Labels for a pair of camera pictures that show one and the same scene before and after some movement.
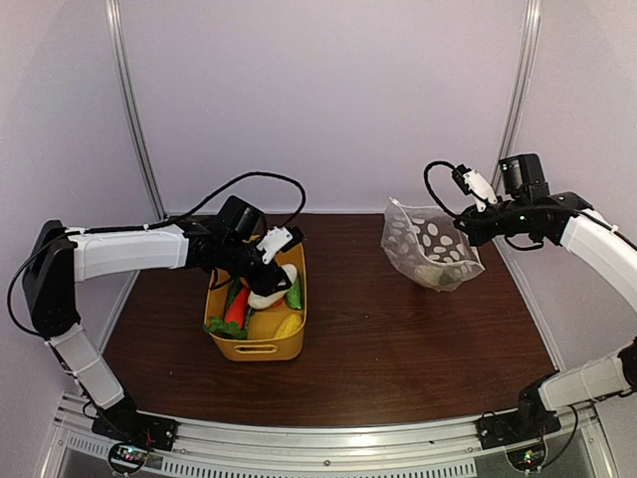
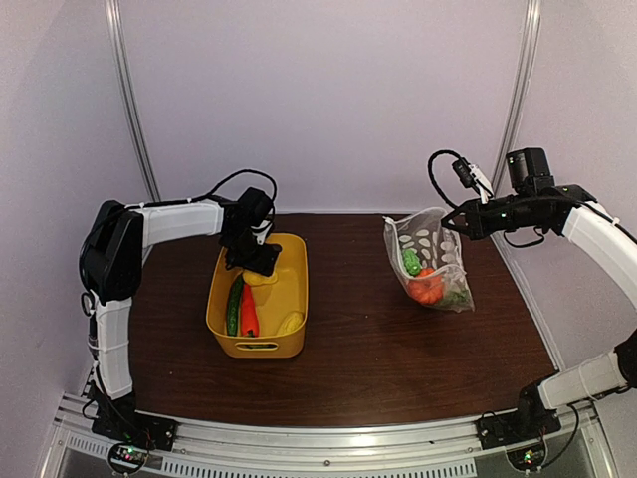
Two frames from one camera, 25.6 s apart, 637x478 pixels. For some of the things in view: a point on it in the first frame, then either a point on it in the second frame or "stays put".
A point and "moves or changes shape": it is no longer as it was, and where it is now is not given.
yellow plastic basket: x=260 y=344 stays put
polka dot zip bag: x=426 y=246 moves or changes shape
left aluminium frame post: x=133 y=113 stays put
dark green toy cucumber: x=235 y=288 stays put
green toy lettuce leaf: x=231 y=330 to x=455 y=297
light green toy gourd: x=295 y=295 to x=411 y=262
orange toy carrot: x=236 y=311 to x=249 y=318
